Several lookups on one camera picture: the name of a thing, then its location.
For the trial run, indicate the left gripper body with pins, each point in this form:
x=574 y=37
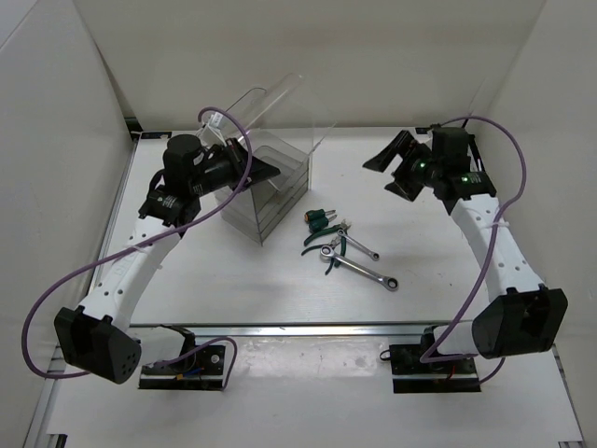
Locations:
x=216 y=173

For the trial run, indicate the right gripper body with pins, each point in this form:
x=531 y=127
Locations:
x=415 y=166

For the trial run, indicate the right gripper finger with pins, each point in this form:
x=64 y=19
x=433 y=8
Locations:
x=398 y=146
x=405 y=189

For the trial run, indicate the clear plastic drawer organizer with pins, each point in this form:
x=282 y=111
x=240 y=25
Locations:
x=285 y=124

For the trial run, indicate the small ratchet wrench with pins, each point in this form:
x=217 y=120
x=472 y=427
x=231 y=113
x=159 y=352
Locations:
x=350 y=240

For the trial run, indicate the large ratchet wrench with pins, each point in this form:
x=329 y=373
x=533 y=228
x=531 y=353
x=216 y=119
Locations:
x=388 y=282

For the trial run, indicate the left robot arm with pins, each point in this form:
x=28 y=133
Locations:
x=93 y=336

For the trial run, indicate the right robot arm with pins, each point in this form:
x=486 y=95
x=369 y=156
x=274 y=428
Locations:
x=510 y=310

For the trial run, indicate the green stubby screwdriver orange cap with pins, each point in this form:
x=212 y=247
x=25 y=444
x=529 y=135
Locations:
x=313 y=215

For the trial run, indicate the green handled cutting pliers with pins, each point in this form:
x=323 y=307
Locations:
x=344 y=225

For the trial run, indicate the aluminium front rail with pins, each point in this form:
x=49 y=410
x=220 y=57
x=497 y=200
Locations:
x=330 y=329

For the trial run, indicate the aluminium rail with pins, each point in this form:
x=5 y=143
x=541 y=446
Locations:
x=580 y=443
x=330 y=329

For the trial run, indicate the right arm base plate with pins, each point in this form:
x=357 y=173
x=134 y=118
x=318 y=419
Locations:
x=410 y=376

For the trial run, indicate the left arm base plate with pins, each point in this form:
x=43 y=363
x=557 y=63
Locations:
x=181 y=361

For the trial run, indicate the aluminium right rail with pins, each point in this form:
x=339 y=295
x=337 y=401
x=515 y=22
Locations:
x=580 y=443

